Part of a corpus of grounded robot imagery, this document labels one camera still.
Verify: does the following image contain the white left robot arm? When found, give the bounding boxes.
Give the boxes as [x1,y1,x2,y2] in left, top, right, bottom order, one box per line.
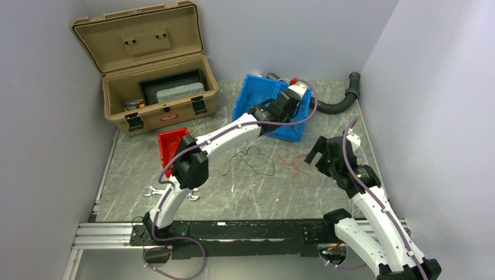
[143,87,311,245]

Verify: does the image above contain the black wires in blue bin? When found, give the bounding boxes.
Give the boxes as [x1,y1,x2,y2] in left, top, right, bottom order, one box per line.
[280,110,304,136]

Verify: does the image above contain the orange wire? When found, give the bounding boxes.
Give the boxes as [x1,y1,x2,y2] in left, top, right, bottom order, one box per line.
[276,148,316,190]

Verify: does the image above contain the orange wires in red bin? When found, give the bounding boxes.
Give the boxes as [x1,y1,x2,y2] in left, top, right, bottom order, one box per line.
[166,135,183,155]

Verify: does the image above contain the blue plastic divided bin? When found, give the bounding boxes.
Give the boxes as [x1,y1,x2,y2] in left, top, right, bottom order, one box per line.
[232,75,312,142]

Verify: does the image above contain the yellow black tool in toolbox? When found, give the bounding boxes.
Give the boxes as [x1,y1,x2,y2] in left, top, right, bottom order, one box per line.
[124,100,145,111]

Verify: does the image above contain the grey case in toolbox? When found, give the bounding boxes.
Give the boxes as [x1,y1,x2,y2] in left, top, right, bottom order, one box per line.
[156,82,204,103]

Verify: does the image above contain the silver open-end wrench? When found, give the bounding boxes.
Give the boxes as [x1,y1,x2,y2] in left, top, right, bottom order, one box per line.
[142,185,200,201]

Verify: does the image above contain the black wire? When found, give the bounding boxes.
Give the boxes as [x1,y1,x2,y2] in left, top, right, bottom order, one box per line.
[222,141,276,178]

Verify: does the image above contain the red plastic bin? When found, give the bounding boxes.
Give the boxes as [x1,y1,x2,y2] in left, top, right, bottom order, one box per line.
[158,127,189,167]

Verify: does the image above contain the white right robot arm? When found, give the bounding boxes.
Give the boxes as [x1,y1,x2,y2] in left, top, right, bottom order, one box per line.
[304,134,441,279]

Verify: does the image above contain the grey corrugated hose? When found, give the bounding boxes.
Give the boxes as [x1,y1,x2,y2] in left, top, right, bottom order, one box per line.
[267,72,361,115]

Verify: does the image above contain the tan plastic toolbox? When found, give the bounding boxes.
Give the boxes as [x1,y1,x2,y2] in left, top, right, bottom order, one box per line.
[71,1,219,137]

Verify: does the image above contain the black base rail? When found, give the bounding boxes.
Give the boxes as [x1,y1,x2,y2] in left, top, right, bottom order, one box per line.
[129,219,348,264]

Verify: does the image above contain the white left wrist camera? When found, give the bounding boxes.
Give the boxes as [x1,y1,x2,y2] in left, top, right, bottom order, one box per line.
[288,78,308,99]

